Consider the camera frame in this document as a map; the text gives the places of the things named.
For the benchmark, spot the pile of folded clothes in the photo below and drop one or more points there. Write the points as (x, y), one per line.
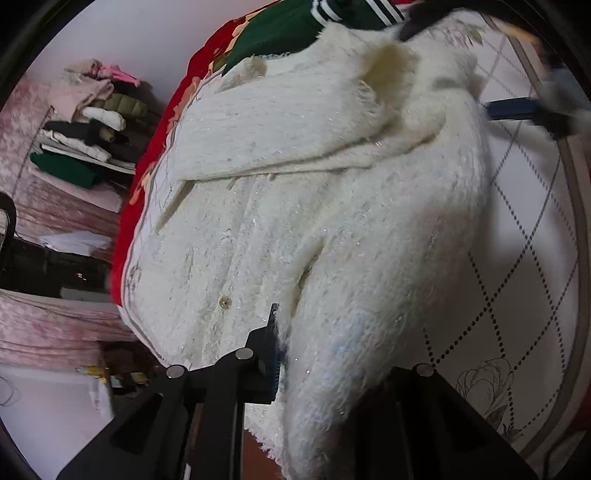
(92, 124)

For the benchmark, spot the pink velvet cloth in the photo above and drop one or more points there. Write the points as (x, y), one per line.
(60, 207)

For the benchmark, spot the red floral blanket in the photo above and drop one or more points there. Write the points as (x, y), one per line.
(152, 152)

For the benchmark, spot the white paper sheets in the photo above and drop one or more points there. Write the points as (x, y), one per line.
(76, 241)

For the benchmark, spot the dark cloth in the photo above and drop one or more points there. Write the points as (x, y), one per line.
(422, 21)

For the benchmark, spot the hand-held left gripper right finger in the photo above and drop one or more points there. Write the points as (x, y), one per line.
(431, 404)

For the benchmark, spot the yellow packet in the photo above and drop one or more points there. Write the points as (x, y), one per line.
(94, 371)

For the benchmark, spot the white fuzzy knit cardigan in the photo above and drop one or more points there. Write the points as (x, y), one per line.
(323, 207)

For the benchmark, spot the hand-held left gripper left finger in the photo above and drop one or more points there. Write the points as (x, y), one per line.
(274, 355)

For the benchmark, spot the green garment with white stripes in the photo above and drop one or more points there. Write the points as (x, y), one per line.
(281, 32)

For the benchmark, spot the white quilted bed cover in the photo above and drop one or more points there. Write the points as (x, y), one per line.
(526, 258)

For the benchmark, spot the white storage box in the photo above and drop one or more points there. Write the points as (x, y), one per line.
(51, 392)

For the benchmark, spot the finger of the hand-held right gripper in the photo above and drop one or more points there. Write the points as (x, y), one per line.
(510, 110)

